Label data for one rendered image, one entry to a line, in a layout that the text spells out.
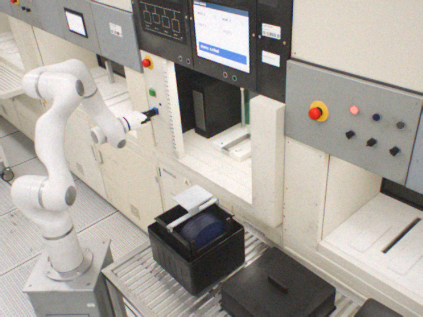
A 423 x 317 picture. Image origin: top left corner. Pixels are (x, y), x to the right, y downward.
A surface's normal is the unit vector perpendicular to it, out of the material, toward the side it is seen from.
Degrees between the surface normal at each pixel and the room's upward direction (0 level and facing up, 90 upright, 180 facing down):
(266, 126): 90
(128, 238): 0
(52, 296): 90
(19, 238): 0
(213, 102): 90
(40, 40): 90
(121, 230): 0
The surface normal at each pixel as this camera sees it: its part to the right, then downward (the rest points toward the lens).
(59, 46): 0.67, 0.37
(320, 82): -0.73, 0.41
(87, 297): -0.04, 0.56
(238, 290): -0.06, -0.83
